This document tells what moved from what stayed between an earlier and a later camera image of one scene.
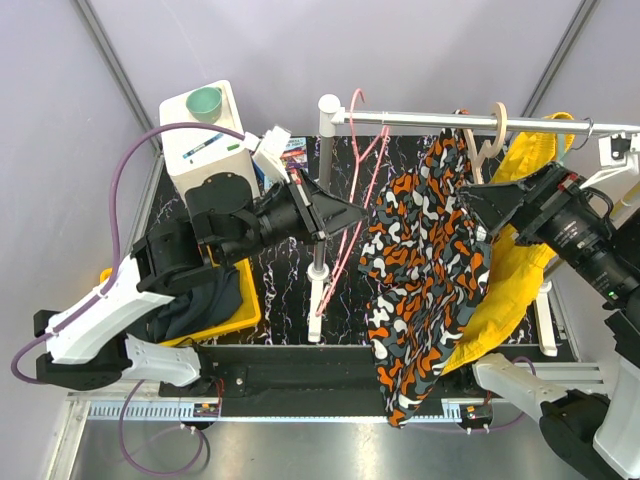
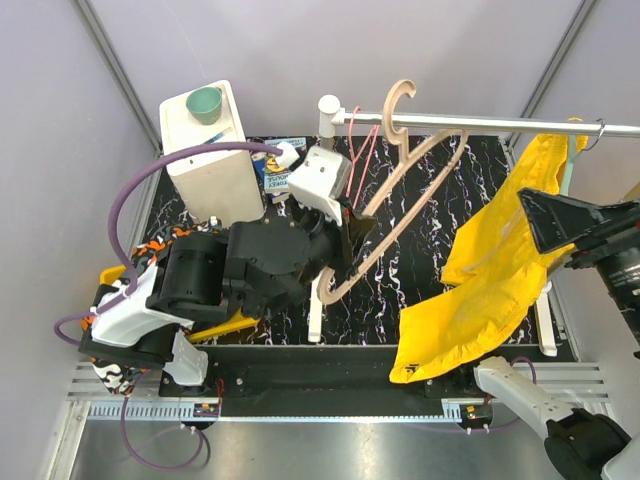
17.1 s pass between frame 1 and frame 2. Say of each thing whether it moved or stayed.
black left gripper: moved
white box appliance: stayed
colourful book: stayed
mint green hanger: moved
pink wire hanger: moved
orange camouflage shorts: moved
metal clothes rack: stayed
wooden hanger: moved
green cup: stayed
